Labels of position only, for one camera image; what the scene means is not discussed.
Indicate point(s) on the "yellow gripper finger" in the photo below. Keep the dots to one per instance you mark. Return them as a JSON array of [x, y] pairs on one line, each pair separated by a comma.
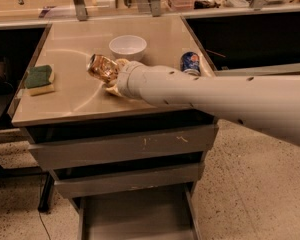
[[113, 90], [120, 63]]

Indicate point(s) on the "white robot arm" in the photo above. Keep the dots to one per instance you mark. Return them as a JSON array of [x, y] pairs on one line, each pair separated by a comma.
[[267, 104]]

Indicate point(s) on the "blue soda can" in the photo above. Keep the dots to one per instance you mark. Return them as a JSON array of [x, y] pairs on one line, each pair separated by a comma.
[[190, 63]]

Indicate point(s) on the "grey drawer cabinet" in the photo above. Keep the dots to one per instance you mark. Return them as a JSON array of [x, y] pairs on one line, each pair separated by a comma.
[[80, 108]]

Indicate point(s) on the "top grey drawer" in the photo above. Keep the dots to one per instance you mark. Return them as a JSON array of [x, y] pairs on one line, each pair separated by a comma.
[[124, 147]]

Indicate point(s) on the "grey drawer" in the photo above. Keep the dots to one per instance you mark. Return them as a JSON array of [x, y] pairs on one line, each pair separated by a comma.
[[124, 147], [128, 181]]

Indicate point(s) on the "middle grey drawer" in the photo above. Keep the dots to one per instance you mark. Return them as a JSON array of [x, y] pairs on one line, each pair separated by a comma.
[[128, 181]]

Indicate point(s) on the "open bottom drawer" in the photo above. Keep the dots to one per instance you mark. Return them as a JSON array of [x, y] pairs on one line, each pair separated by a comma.
[[163, 213]]

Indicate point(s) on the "white bowl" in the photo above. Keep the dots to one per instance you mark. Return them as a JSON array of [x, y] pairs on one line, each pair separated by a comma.
[[128, 47]]

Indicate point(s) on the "green yellow sponge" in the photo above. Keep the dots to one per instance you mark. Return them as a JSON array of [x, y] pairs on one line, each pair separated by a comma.
[[39, 80]]

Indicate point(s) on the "black table leg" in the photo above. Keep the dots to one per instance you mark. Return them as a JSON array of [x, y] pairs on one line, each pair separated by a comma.
[[45, 193]]

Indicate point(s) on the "grey side shelf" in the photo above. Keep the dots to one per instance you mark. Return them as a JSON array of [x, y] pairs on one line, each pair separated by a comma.
[[284, 69]]

